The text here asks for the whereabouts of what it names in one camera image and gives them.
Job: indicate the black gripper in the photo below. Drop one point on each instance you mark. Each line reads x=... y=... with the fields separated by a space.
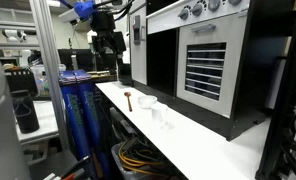
x=103 y=24

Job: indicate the brown wooden spoon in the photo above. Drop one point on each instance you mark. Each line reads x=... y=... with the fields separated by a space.
x=128 y=94

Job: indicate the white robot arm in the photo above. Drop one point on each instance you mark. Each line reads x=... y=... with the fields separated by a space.
x=12 y=162

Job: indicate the white bowl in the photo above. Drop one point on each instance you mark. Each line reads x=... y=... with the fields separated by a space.
x=147 y=101

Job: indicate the black water bottle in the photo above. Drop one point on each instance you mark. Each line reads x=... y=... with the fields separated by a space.
x=24 y=111

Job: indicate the toy kitchen stove unit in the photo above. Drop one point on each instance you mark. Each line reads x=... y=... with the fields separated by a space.
x=214 y=61

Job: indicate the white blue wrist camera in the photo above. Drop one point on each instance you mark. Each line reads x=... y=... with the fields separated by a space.
x=79 y=10

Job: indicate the aluminium frame post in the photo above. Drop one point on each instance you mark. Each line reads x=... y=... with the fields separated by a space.
x=50 y=56

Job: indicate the bin with yellow cables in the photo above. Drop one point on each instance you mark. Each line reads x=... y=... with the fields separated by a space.
x=137 y=159

